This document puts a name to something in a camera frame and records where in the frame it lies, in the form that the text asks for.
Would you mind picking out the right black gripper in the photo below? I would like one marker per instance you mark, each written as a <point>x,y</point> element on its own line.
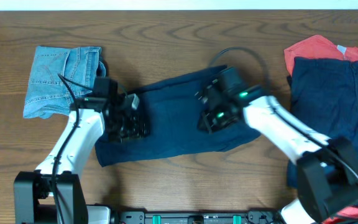
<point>210,104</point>

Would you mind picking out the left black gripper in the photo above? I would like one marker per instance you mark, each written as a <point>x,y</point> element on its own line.
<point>132,128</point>

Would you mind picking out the navy blue shorts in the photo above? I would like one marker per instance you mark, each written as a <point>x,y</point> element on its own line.
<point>173,112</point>

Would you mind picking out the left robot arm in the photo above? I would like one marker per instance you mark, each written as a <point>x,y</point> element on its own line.
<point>52,193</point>

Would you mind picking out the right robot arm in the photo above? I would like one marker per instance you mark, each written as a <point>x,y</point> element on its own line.
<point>327,168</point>

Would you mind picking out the folded light blue jeans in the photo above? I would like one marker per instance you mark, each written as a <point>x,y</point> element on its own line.
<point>57,74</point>

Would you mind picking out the red t-shirt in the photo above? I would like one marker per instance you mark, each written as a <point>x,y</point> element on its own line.
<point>319,49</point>

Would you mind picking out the navy shorts in pile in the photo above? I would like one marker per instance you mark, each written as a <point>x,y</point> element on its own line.
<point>337,99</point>

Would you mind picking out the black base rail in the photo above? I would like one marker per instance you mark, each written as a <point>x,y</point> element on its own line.
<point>185,217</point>

